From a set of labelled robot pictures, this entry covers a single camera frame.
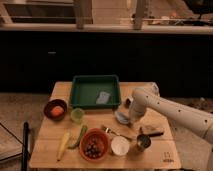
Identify black stand post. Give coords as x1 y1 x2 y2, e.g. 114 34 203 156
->
21 122 29 171

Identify white handled brush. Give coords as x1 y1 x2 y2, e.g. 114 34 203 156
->
124 97 133 108

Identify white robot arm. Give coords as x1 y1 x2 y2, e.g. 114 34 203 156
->
129 87 213 144

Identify grey towel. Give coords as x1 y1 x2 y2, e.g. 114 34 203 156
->
114 111 130 125

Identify dark grapes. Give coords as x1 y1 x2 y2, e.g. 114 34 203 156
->
85 139 101 158

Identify orange fruit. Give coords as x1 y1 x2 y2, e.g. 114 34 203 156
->
51 106 64 117

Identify metal fork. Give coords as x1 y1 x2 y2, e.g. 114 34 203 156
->
101 125 133 141

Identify grey label in tray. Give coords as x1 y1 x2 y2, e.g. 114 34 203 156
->
96 91 110 104

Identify yellow corn cob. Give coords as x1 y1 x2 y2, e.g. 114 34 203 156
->
57 132 71 161

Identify white cup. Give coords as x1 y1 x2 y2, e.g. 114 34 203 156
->
111 136 130 156

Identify green plastic cup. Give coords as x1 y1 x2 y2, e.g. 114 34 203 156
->
70 108 85 124

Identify green plastic tray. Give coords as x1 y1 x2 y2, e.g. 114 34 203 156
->
69 75 121 109

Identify green cucumber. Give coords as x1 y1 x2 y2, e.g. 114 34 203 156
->
68 125 88 149

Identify dark red bowl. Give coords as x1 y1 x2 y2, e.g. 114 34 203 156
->
44 99 67 121

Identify orange bowl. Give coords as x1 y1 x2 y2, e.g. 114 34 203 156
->
79 128 110 162

